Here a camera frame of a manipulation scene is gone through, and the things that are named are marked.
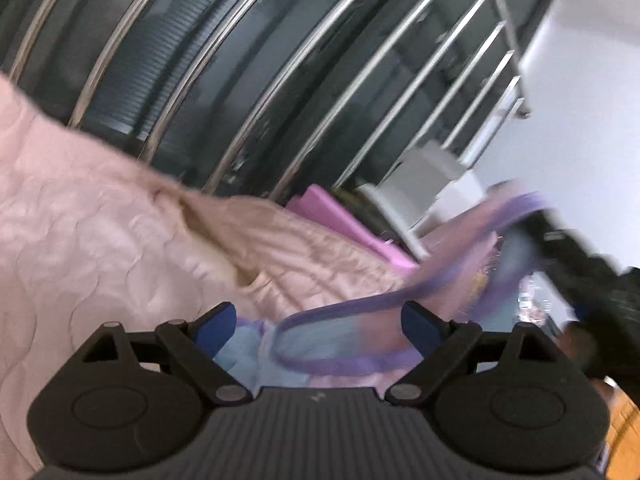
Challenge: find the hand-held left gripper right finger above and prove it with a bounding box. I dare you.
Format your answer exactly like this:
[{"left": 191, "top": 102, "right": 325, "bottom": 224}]
[{"left": 384, "top": 300, "right": 559, "bottom": 406}]

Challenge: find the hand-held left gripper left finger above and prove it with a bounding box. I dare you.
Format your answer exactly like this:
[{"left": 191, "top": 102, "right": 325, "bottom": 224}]
[{"left": 81, "top": 301, "right": 254, "bottom": 406}]

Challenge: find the blue pink purple-trimmed garment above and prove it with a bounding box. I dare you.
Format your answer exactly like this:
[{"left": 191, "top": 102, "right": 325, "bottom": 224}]
[{"left": 212, "top": 180, "right": 553, "bottom": 392}]

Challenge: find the pink flat box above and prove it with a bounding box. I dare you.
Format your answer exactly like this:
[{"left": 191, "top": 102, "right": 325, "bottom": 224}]
[{"left": 286, "top": 183, "right": 420, "bottom": 269}]

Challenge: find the white storage box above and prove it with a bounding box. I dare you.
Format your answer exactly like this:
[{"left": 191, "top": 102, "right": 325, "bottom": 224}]
[{"left": 357, "top": 141, "right": 483, "bottom": 262}]

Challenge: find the pink quilted blanket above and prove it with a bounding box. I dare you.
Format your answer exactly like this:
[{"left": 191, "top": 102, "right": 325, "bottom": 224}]
[{"left": 0, "top": 72, "right": 422, "bottom": 472}]

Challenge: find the metal barred window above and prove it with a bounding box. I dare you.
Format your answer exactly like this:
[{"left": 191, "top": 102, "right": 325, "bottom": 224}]
[{"left": 0, "top": 0, "right": 557, "bottom": 211}]

